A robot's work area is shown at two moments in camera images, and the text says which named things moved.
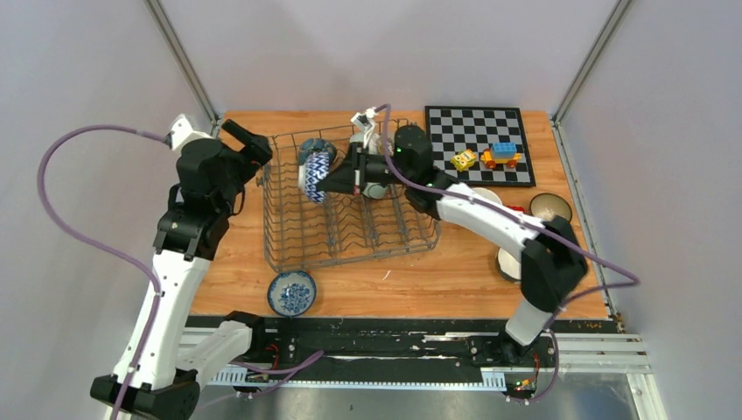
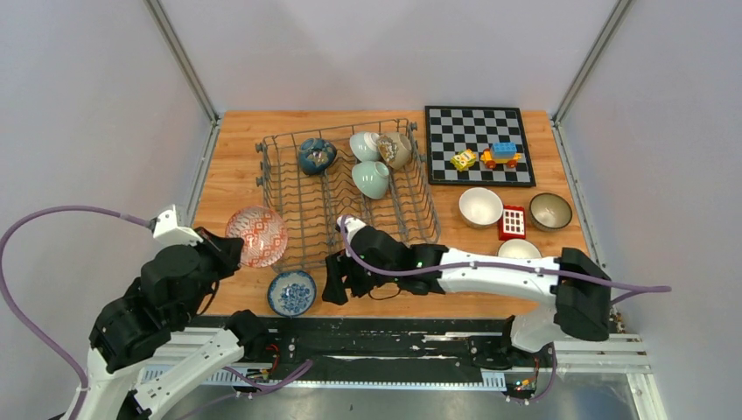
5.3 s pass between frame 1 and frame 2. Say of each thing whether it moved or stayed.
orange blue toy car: stayed
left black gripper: moved
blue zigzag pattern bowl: moved
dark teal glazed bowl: stayed
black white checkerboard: stayed
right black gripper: moved
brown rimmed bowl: stayed
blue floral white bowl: stayed
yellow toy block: stayed
